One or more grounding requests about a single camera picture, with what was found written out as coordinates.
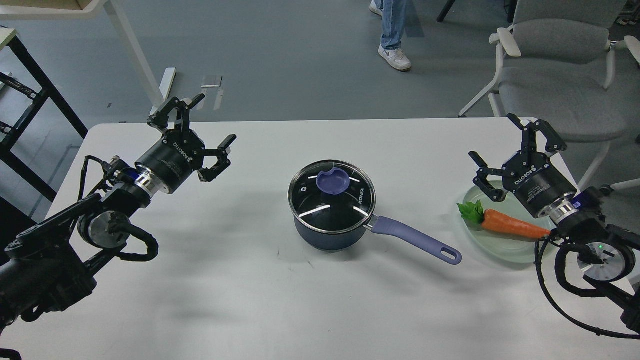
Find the glass pot lid purple knob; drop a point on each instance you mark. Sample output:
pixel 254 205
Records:
pixel 332 197

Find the grey office chair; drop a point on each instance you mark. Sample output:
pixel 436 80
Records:
pixel 556 63

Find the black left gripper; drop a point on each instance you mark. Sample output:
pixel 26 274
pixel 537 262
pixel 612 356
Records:
pixel 168 159

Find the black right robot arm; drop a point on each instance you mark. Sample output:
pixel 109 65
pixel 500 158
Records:
pixel 591 255

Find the orange toy carrot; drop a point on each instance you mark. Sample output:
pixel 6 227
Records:
pixel 496 221

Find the blue saucepan with purple handle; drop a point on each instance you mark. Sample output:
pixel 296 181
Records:
pixel 384 226

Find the person in jeans and sneakers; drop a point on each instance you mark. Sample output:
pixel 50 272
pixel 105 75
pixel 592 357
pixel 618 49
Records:
pixel 394 16

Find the black metal rack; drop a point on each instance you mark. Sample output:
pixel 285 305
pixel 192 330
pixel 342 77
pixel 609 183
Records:
pixel 48 91

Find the white table leg frame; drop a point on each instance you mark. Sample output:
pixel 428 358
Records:
pixel 90 50

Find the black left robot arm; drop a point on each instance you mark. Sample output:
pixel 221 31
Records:
pixel 52 265

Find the pale green plate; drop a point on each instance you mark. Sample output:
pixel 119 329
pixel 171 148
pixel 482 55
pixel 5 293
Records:
pixel 507 247

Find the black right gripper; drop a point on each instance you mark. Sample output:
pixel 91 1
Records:
pixel 540 186

